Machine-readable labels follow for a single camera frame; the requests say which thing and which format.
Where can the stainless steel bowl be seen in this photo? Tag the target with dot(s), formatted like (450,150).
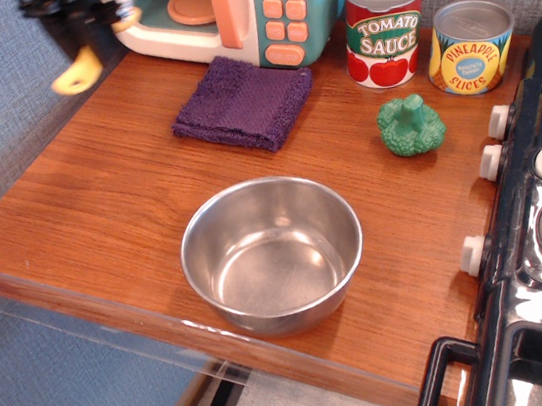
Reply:
(273,255)

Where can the white stove knob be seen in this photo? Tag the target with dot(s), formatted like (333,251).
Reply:
(490,162)
(498,120)
(472,254)

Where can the white stove knob lower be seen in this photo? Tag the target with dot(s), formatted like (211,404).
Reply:
(472,254)

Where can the yellow dish brush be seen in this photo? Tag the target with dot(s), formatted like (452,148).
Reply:
(84,72)

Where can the teal toy microwave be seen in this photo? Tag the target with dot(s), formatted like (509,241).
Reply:
(266,33)

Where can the pineapple slices can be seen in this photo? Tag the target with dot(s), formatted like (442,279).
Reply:
(470,46)

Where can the green toy broccoli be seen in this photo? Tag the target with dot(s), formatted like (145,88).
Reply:
(409,127)

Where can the purple folded towel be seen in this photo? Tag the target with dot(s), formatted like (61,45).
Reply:
(239,104)

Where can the tomato sauce can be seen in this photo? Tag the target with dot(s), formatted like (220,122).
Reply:
(382,41)

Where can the black oven door handle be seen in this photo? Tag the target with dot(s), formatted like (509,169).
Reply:
(444,351)

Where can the white stove knob middle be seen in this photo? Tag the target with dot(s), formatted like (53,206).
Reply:
(490,162)

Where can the white stove knob upper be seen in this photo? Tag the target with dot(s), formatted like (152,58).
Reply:
(498,120)

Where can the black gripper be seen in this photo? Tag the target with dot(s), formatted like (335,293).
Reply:
(79,27)

